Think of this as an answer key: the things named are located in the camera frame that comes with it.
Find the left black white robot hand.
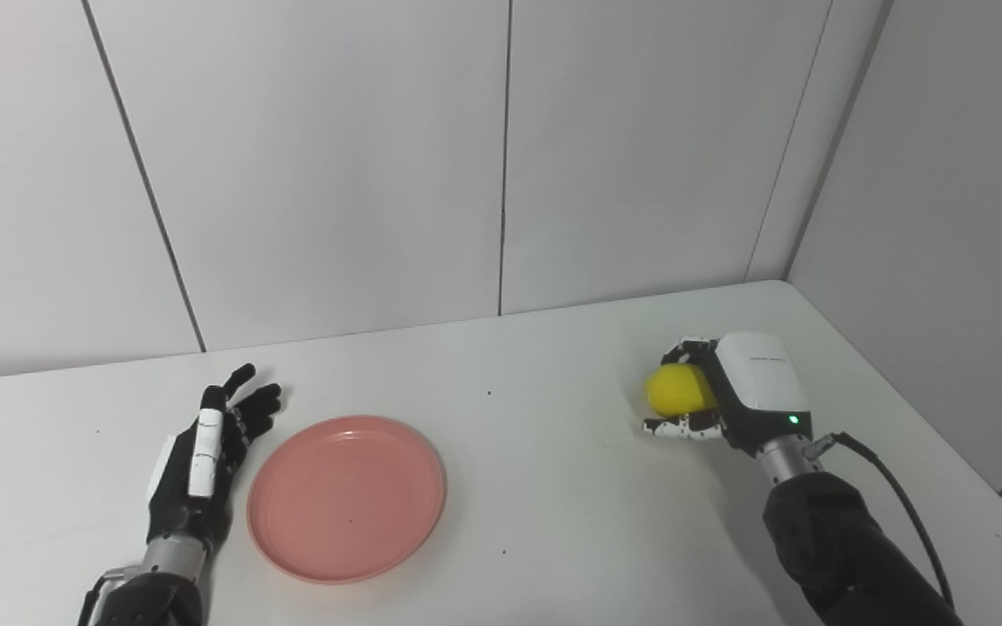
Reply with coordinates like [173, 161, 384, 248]
[146, 363, 283, 554]

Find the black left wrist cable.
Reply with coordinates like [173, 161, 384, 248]
[77, 567, 142, 626]

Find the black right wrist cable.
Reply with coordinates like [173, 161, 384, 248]
[805, 430, 959, 609]

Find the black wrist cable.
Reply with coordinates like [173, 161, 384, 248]
[77, 567, 142, 626]
[805, 430, 959, 609]

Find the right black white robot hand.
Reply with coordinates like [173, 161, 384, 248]
[643, 330, 813, 456]

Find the pink round plate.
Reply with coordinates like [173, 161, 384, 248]
[246, 415, 448, 584]

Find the yellow lemon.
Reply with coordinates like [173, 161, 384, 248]
[647, 364, 718, 416]

